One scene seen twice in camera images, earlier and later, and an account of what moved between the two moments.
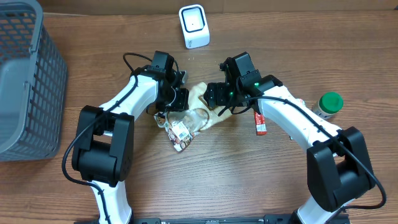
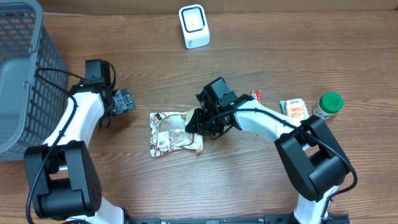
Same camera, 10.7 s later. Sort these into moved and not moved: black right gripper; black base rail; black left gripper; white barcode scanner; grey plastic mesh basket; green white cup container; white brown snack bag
Moved: white brown snack bag; black left gripper; black right gripper
Not moved: green white cup container; black base rail; grey plastic mesh basket; white barcode scanner
